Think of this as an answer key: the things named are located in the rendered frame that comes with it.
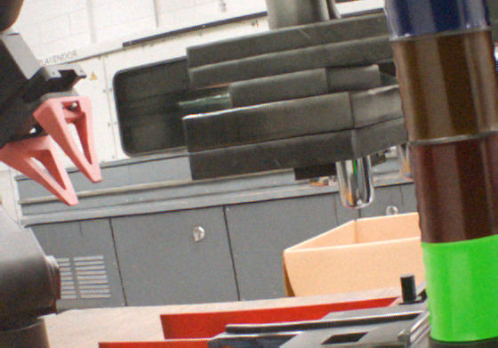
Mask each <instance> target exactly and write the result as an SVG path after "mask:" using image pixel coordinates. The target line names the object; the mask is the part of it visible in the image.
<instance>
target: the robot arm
mask: <svg viewBox="0 0 498 348"><path fill-rule="evenodd" d="M23 2H24V0H0V162H2V163H4V164H6V165H8V166H10V167H12V168H13V169H15V170H17V171H18V172H19V173H21V174H24V175H26V176H27V177H29V178H31V179H32V180H34V181H36V182H38V183H39V184H41V185H43V186H44V187H45V188H46V189H47V190H48V191H50V192H51V193H52V194H53V195H54V196H55V197H57V198H59V199H60V200H61V201H63V203H65V204H66V205H67V206H73V205H76V204H77V203H78V200H77V197H76V193H75V192H74V189H73V186H72V183H71V181H70V179H69V178H68V176H67V171H66V169H65V167H64V165H63V164H62V163H61V158H60V155H59V153H58V152H57V150H56V146H55V144H54V142H53V141H56V143H57V145H58V146H59V147H60V148H61V150H62V151H64V152H65V153H66V154H67V157H68V158H69V159H70V160H71V161H72V163H74V164H75V165H76V167H77V168H78V170H79V171H80V172H81V173H82V174H83V175H84V177H86V178H87V179H88V180H89V181H90V182H92V183H96V182H100V181H101V180H102V177H101V173H100V167H99V164H98V158H97V154H96V150H95V147H94V140H93V121H92V105H91V100H90V99H89V98H88V97H87V96H80V94H79V93H78V92H77V91H76V88H73V87H74V86H75V85H76V83H77V82H78V81H80V80H81V79H85V78H87V75H86V74H85V71H84V69H82V67H81V64H80V63H77V64H69V65H50V66H43V67H42V66H41V65H40V63H39V62H38V60H37V58H36V57H35V55H34V54H33V53H32V52H31V49H30V48H29V47H28V44H26V42H25V41H24V40H23V37H22V36H21V34H20V32H19V31H18V30H17V29H16V28H17V27H15V26H14V23H15V21H16V20H17V19H18V18H19V15H20V9H21V6H22V5H23ZM70 124H72V125H74V126H75V128H76V132H77V135H78V137H79V141H80V144H81V147H82V150H83V152H84V155H83V154H82V152H81V151H80V150H79V148H78V147H77V145H76V142H75V141H74V138H73V136H72V134H71V132H70V131H69V129H68V125H70ZM33 128H34V129H35V130H36V131H35V132H34V133H31V134H30V132H31V131H32V129H33ZM51 137H52V138H51ZM31 158H35V159H36V161H38V162H40V163H41V164H43V165H44V167H45V169H46V170H47V171H48V172H49V173H50V174H51V175H52V176H53V177H54V179H55V180H56V181H54V180H53V178H51V176H50V175H49V174H47V173H46V172H45V171H44V170H43V169H42V168H41V167H40V166H39V165H38V164H36V162H35V161H34V160H32V159H31ZM57 183H58V184H57ZM60 291H61V279H60V270H59V267H58V265H57V261H56V260H55V258H54V257H53V256H52V255H50V256H47V255H44V251H43V249H42V248H41V247H40V245H39V243H38V242H37V240H36V236H35V235H34V233H33V232H32V230H31V229H30V228H27V229H24V230H23V229H22V228H21V227H20V224H19V223H18V222H16V221H15V220H14V219H13V218H11V217H10V215H9V214H8V213H7V212H6V211H5V208H3V206H2V205H1V203H0V348H51V347H50V343H49V339H48V334H47V329H46V325H45V320H44V319H42V318H39V317H43V316H45V315H49V314H50V315H52V314H54V313H57V310H56V300H57V299H60Z"/></svg>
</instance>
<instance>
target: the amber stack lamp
mask: <svg viewBox="0 0 498 348"><path fill-rule="evenodd" d="M493 33H494V32H493V31H478V32H472V33H461V34H457V35H453V34H452V35H447V36H434V37H430V38H421V39H417V40H413V41H412V40H409V41H405V42H402V43H395V44H392V45H390V48H391V49H392V52H393V61H394V63H395V66H396V68H397V72H396V79H397V80H398V83H399V88H398V93H399V95H400V98H401V100H402V103H401V109H402V112H403V114H404V116H405V118H404V127H405V129H406V132H407V134H406V140H407V141H408V142H412V141H422V140H429V139H442V138H447V137H453V136H458V135H463V134H476V133H482V132H485V131H490V130H494V129H497V128H498V60H497V58H496V56H495V49H496V46H495V43H494V41H493Z"/></svg>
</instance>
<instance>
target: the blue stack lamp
mask: <svg viewBox="0 0 498 348"><path fill-rule="evenodd" d="M383 10H384V12H385V14H386V17H387V23H386V25H387V28H388V30H389V32H390V39H389V40H390V41H402V40H408V39H409V40H414V39H419V38H429V37H434V36H447V35H452V34H453V35H455V34H460V33H463V32H467V33H468V32H471V31H475V30H482V29H486V28H491V27H493V26H492V23H491V21H490V20H489V17H490V14H489V10H488V7H487V3H486V0H383Z"/></svg>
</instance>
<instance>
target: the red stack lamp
mask: <svg viewBox="0 0 498 348"><path fill-rule="evenodd" d="M407 148H408V149H409V151H410V161H409V162H410V163H411V165H412V168H413V176H412V177H413V178H412V179H413V182H414V195H415V197H416V199H417V206H416V212H417V214H418V216H419V221H418V226H419V228H420V232H421V235H420V241H421V242H423V243H428V244H437V243H450V242H460V241H467V240H473V239H482V238H485V237H489V236H493V235H496V234H498V129H497V130H490V131H485V132H482V133H476V134H463V135H458V136H453V137H447V138H442V139H429V140H424V141H420V142H414V143H411V144H408V145H407Z"/></svg>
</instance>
